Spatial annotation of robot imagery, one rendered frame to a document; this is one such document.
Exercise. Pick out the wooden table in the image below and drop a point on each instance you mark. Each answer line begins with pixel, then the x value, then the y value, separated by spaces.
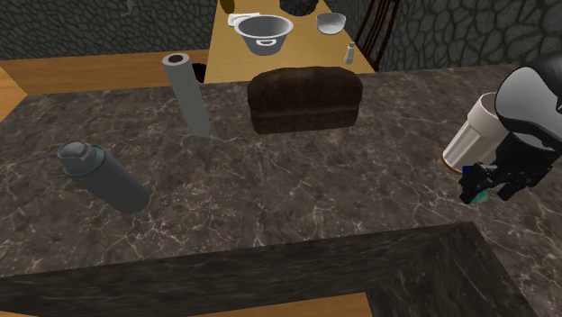
pixel 228 63

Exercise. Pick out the small grey shaker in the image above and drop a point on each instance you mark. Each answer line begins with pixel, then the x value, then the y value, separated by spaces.
pixel 349 55

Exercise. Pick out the dark wooden chair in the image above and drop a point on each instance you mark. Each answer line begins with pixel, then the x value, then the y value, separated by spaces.
pixel 373 30

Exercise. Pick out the small blue green object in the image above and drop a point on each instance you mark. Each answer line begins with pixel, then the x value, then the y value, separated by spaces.
pixel 482 196

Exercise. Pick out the grey metal pot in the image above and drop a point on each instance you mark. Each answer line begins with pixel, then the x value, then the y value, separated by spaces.
pixel 263 37

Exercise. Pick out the black round lumpy object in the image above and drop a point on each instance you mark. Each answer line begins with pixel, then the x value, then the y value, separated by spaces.
pixel 298 6

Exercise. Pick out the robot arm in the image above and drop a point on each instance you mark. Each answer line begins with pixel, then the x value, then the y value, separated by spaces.
pixel 529 94

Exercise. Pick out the grey paper roll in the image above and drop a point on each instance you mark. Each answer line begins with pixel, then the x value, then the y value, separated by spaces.
pixel 188 94

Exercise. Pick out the small grey bowl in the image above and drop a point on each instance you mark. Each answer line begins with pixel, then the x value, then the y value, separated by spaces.
pixel 330 24

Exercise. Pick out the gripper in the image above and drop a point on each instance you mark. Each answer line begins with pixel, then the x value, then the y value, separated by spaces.
pixel 522 160

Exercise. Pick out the dark yellow round object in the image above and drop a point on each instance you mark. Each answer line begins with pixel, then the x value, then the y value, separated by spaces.
pixel 227 5

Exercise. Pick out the white ribbed cup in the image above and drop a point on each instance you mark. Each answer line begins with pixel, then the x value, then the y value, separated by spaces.
pixel 474 136

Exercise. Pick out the dark grey spray can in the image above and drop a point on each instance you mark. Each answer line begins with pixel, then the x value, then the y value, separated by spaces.
pixel 105 178

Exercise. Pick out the dark brown bread loaf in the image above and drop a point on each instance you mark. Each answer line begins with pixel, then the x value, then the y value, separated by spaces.
pixel 303 98

